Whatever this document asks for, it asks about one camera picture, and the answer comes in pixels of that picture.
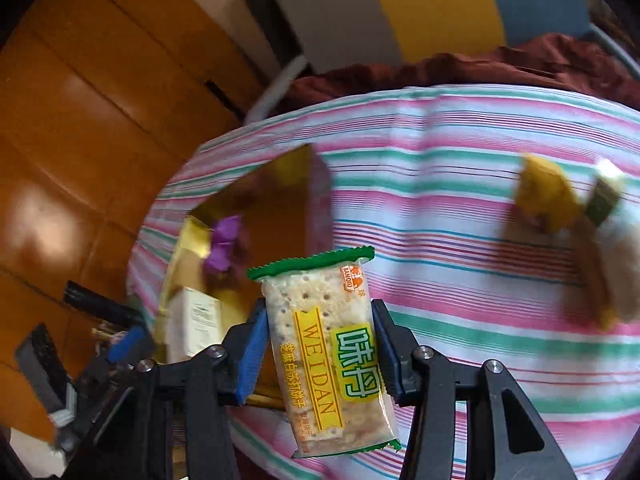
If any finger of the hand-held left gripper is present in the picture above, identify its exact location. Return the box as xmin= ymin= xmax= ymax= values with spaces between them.
xmin=107 ymin=326 xmax=156 ymax=363
xmin=15 ymin=324 xmax=68 ymax=413

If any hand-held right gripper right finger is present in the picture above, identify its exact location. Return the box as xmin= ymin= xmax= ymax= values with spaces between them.
xmin=371 ymin=299 xmax=576 ymax=480

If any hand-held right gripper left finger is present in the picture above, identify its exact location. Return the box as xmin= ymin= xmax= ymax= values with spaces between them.
xmin=65 ymin=297 xmax=271 ymax=480

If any white carton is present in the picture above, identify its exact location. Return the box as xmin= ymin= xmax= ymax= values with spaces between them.
xmin=167 ymin=286 xmax=223 ymax=361

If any gold box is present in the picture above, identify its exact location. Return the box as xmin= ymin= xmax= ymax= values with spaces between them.
xmin=150 ymin=144 xmax=335 ymax=408

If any wooden wardrobe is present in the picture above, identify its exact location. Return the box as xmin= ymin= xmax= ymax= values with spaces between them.
xmin=0 ymin=0 xmax=266 ymax=461

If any yellow sponge cake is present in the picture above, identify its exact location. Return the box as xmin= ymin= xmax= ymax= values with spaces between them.
xmin=515 ymin=152 xmax=581 ymax=233

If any maroon blanket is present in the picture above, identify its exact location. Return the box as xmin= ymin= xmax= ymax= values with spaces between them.
xmin=285 ymin=32 xmax=640 ymax=106

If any grey yellow blue chair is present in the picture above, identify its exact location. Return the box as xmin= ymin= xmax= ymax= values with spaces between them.
xmin=245 ymin=0 xmax=640 ymax=126

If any black post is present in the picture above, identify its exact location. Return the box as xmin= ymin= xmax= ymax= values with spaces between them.
xmin=237 ymin=0 xmax=306 ymax=56

